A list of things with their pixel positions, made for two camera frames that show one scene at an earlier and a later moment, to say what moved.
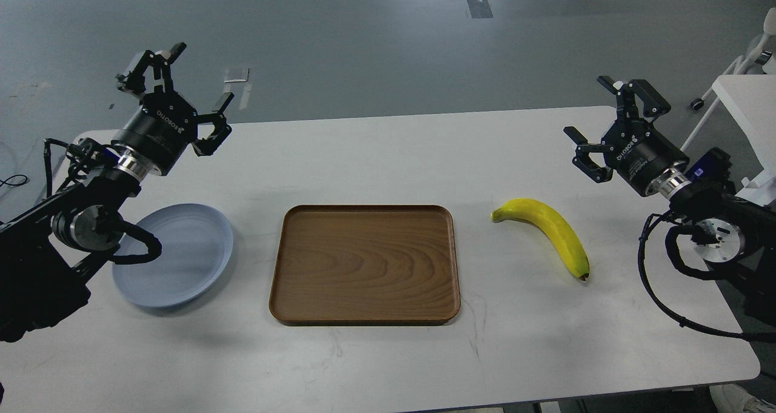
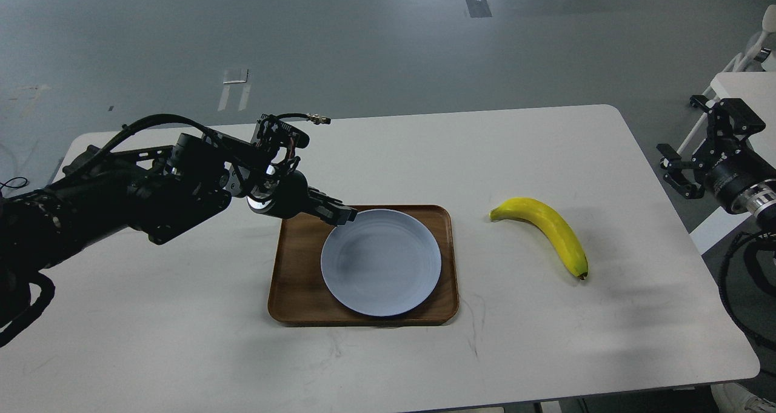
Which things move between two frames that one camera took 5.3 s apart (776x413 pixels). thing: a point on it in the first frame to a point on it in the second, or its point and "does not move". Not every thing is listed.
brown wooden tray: x=366 y=265 does not move
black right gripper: x=639 y=153 to x=727 y=167
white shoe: x=732 y=398 does not move
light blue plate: x=196 y=242 to x=383 y=263
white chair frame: x=741 y=63 does not move
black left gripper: x=159 y=130 to x=291 y=196
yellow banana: x=553 y=224 does not move
